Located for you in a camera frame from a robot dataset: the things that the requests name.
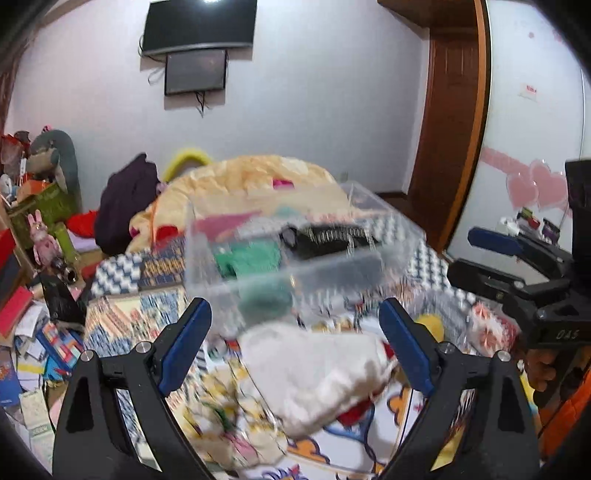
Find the yellow curved pillow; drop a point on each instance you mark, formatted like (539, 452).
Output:
(182, 160)

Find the small dark wall monitor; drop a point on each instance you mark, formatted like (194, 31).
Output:
(195, 71)

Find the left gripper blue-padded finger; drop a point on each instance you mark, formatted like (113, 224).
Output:
(495, 241)

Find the pink bunny toy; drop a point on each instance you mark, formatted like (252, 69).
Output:
(45, 246)

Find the red book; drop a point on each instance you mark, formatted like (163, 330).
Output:
(14, 309)

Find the brown wooden door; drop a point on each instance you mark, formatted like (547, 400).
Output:
(442, 163)

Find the colourful blue pencil case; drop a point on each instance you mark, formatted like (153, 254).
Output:
(63, 347)

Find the white wardrobe with pink hearts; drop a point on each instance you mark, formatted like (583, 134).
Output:
(538, 118)

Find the clear plastic storage box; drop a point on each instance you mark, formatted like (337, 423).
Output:
(322, 287)

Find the red box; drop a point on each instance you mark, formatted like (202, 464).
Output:
(9, 265)

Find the dark purple backpack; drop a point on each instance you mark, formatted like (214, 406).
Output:
(128, 192)

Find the red cushion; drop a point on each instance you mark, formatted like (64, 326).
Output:
(82, 224)

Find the grey plush toy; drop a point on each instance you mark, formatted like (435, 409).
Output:
(52, 154)

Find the yellow sponge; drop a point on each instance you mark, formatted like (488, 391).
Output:
(434, 324)

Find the patterned patchwork bedspread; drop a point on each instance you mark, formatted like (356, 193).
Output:
(358, 444)

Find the floral yellow silk scarf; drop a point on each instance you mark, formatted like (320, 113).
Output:
(226, 420)

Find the orange yellow fluffy blanket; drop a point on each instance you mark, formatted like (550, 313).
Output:
(245, 173)

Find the black wall television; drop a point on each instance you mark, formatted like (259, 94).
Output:
(176, 26)

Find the white fluffy cloth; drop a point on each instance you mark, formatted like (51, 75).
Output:
(308, 378)

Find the person's hand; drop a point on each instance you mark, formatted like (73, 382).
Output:
(555, 375)

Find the green cardboard box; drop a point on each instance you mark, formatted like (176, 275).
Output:
(54, 204)

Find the green knitted sock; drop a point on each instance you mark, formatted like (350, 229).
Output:
(255, 265)

